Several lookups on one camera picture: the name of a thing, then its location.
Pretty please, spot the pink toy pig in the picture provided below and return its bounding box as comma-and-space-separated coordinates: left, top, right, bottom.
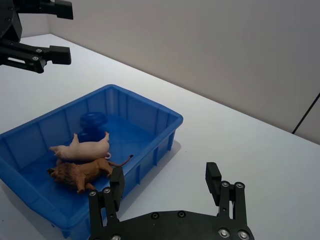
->
48, 131, 112, 161

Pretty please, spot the blue plastic spool toy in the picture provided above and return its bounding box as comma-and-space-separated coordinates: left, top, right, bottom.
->
79, 112, 108, 141

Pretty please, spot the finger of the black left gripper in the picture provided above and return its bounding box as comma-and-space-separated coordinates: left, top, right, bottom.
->
37, 0, 74, 21
0, 41, 72, 74

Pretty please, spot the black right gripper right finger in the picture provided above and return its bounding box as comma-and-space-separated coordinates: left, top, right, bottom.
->
205, 161, 249, 225

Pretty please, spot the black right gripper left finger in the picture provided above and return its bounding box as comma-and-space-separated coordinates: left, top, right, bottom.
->
88, 166, 126, 239

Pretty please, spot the brown toy lion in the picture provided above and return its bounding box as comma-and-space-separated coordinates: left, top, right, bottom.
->
46, 154, 135, 194

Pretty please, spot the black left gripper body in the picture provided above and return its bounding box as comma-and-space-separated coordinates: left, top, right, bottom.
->
0, 0, 39, 45

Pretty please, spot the blue plastic bin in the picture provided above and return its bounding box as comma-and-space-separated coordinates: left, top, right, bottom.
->
0, 84, 184, 239

